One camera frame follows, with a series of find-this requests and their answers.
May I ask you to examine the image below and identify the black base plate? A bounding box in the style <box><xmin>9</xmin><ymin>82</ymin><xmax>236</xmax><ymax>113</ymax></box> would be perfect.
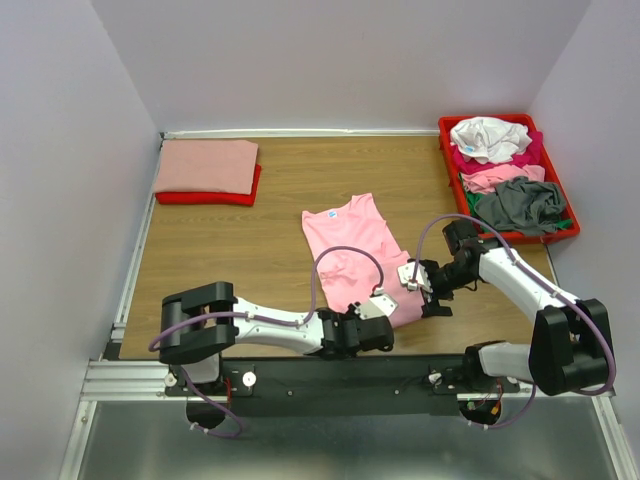
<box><xmin>198</xmin><ymin>354</ymin><xmax>519</xmax><ymax>418</ymax></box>

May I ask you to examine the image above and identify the grey garment in bin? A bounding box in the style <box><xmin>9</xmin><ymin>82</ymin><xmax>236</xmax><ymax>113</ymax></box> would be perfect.
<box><xmin>476</xmin><ymin>177</ymin><xmax>567</xmax><ymax>236</ymax></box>

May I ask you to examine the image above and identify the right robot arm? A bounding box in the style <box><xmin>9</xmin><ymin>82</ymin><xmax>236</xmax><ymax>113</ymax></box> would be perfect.
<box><xmin>408</xmin><ymin>214</ymin><xmax>617</xmax><ymax>396</ymax></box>

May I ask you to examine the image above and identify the magenta garment in bin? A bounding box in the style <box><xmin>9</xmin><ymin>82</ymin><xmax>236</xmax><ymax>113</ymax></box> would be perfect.
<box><xmin>451</xmin><ymin>131</ymin><xmax>543</xmax><ymax>174</ymax></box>

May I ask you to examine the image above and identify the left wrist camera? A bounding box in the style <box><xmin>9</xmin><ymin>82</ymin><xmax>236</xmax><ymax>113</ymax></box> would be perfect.
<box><xmin>356</xmin><ymin>293</ymin><xmax>398</xmax><ymax>320</ymax></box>

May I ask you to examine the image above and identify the white t-shirt in bin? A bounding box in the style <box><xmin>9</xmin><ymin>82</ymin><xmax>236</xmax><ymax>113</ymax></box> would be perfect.
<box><xmin>450</xmin><ymin>117</ymin><xmax>533</xmax><ymax>165</ymax></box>

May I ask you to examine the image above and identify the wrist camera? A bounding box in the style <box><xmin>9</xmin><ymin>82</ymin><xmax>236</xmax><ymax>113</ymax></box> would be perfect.
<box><xmin>356</xmin><ymin>293</ymin><xmax>398</xmax><ymax>320</ymax></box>
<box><xmin>397</xmin><ymin>260</ymin><xmax>433</xmax><ymax>293</ymax></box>

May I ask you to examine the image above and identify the red plastic bin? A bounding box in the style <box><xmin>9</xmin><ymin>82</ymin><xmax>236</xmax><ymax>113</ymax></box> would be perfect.
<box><xmin>438</xmin><ymin>113</ymin><xmax>581</xmax><ymax>245</ymax></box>

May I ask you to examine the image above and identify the folded red t-shirt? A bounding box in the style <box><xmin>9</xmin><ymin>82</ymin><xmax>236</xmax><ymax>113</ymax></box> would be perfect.
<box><xmin>154</xmin><ymin>164</ymin><xmax>262</xmax><ymax>207</ymax></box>

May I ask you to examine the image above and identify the aluminium frame rail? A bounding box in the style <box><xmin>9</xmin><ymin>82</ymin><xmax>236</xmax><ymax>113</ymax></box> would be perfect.
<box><xmin>59</xmin><ymin>194</ymin><xmax>616</xmax><ymax>480</ymax></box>

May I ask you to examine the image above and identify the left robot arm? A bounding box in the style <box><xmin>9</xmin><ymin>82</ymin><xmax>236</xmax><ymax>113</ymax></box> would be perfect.
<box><xmin>148</xmin><ymin>282</ymin><xmax>398</xmax><ymax>395</ymax></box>

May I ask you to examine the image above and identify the salmon pink garment in bin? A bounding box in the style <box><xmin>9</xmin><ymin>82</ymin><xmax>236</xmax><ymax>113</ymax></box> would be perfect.
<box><xmin>461</xmin><ymin>164</ymin><xmax>546</xmax><ymax>194</ymax></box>

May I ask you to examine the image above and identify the green garment in bin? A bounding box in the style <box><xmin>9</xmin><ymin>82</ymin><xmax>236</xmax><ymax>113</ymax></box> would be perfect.
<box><xmin>464</xmin><ymin>191</ymin><xmax>573</xmax><ymax>231</ymax></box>

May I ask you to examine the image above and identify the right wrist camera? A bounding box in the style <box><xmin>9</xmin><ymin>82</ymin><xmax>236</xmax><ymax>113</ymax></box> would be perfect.
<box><xmin>397</xmin><ymin>260</ymin><xmax>433</xmax><ymax>293</ymax></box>

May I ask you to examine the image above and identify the light pink t-shirt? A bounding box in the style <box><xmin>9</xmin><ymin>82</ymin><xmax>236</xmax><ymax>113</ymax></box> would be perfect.
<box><xmin>301</xmin><ymin>193</ymin><xmax>423</xmax><ymax>328</ymax></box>

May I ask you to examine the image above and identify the folded pink t-shirt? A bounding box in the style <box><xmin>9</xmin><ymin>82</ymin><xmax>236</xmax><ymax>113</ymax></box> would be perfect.
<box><xmin>154</xmin><ymin>139</ymin><xmax>258</xmax><ymax>194</ymax></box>

